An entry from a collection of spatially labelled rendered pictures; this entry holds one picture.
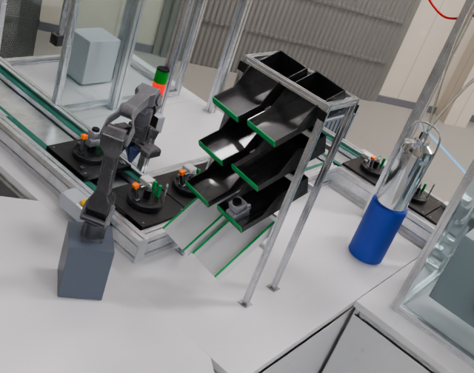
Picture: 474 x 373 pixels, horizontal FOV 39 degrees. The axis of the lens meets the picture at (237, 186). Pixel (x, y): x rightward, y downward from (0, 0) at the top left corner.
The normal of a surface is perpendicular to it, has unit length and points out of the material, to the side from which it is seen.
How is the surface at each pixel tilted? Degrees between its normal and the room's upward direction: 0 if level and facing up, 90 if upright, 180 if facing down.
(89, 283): 90
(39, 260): 0
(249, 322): 0
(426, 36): 90
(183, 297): 0
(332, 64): 90
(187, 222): 45
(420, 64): 90
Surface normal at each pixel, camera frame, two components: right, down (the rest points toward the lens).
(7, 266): 0.30, -0.82
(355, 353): -0.62, 0.21
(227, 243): -0.31, -0.50
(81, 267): 0.22, 0.55
